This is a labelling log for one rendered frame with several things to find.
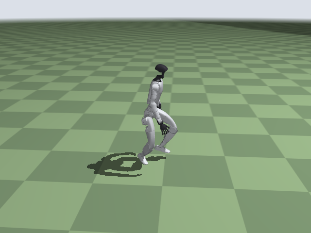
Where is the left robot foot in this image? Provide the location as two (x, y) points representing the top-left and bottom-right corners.
(155, 145), (170, 153)

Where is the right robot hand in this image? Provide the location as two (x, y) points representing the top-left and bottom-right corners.
(157, 121), (169, 135)

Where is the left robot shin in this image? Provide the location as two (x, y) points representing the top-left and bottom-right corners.
(159, 129), (178, 148)

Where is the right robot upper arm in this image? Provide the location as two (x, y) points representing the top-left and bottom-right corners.
(150, 83), (159, 107)

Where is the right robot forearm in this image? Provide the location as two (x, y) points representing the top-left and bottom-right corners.
(151, 103), (162, 124)

